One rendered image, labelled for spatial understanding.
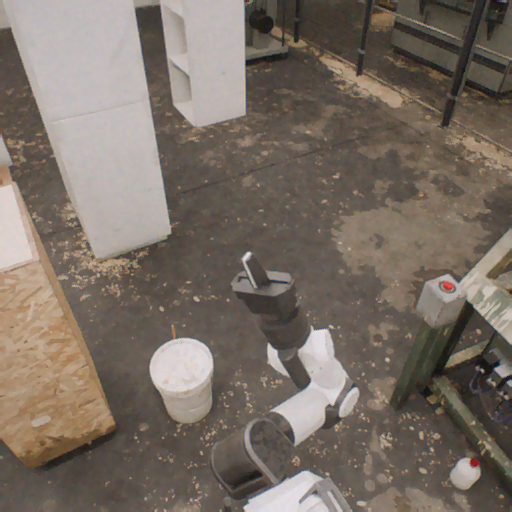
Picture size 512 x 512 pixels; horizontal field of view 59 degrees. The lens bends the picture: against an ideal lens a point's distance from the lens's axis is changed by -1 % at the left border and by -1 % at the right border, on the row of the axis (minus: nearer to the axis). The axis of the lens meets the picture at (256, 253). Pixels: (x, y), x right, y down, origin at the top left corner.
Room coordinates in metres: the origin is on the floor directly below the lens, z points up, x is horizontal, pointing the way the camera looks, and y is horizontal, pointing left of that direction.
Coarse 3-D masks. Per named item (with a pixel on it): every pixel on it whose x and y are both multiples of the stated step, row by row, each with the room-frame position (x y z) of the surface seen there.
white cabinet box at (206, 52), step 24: (168, 0) 4.76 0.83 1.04; (192, 0) 4.26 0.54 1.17; (216, 0) 4.37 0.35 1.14; (240, 0) 4.48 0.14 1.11; (168, 24) 4.75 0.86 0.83; (192, 24) 4.25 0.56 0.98; (216, 24) 4.36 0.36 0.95; (240, 24) 4.48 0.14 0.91; (168, 48) 4.73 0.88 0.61; (192, 48) 4.24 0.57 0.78; (216, 48) 4.35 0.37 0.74; (240, 48) 4.47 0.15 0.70; (192, 72) 4.23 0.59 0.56; (216, 72) 4.35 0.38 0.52; (240, 72) 4.47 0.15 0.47; (192, 96) 4.22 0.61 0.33; (216, 96) 4.34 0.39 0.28; (240, 96) 4.47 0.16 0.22; (192, 120) 4.34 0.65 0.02; (216, 120) 4.33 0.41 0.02
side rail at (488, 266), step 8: (504, 240) 1.35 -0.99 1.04; (496, 248) 1.34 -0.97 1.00; (504, 248) 1.32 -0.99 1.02; (488, 256) 1.33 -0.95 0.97; (496, 256) 1.31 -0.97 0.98; (504, 256) 1.30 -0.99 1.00; (480, 264) 1.32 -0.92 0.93; (488, 264) 1.30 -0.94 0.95; (496, 264) 1.29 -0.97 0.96; (504, 264) 1.31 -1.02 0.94; (480, 272) 1.30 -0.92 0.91; (488, 272) 1.28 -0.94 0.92; (496, 272) 1.30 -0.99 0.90
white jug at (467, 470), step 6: (462, 462) 0.83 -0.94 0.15; (468, 462) 0.82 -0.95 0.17; (474, 462) 0.81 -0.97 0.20; (456, 468) 0.82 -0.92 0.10; (462, 468) 0.81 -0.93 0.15; (468, 468) 0.80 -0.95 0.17; (474, 468) 0.80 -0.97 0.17; (450, 474) 0.83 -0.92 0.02; (456, 474) 0.80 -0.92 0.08; (462, 474) 0.79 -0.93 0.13; (468, 474) 0.78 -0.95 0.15; (474, 474) 0.78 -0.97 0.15; (456, 480) 0.79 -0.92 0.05; (462, 480) 0.77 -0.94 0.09; (468, 480) 0.76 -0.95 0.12; (474, 480) 0.76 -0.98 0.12; (456, 486) 0.78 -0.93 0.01; (462, 486) 0.77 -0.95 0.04; (468, 486) 0.76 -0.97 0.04
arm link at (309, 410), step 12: (300, 396) 0.53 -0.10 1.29; (312, 396) 0.54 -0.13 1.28; (324, 396) 0.54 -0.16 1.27; (348, 396) 0.53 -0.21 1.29; (276, 408) 0.49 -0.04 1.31; (288, 408) 0.49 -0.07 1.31; (300, 408) 0.49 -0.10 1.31; (312, 408) 0.50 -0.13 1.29; (324, 408) 0.51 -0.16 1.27; (336, 408) 0.51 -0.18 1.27; (348, 408) 0.53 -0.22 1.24; (288, 420) 0.45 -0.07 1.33; (300, 420) 0.46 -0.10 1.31; (312, 420) 0.47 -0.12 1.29; (324, 420) 0.49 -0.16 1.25; (336, 420) 0.50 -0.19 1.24; (300, 432) 0.44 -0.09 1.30; (312, 432) 0.46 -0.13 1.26
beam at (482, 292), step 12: (468, 276) 1.31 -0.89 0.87; (480, 276) 1.28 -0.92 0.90; (468, 288) 1.27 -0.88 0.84; (480, 288) 1.24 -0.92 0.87; (492, 288) 1.22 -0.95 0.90; (468, 300) 1.23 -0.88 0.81; (480, 300) 1.20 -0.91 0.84; (492, 300) 1.18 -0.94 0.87; (504, 300) 1.16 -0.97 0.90; (480, 312) 1.16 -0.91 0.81; (492, 312) 1.14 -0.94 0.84; (504, 312) 1.12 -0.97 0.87; (492, 324) 1.10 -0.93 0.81; (504, 324) 1.08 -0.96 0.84; (504, 336) 1.05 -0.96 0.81
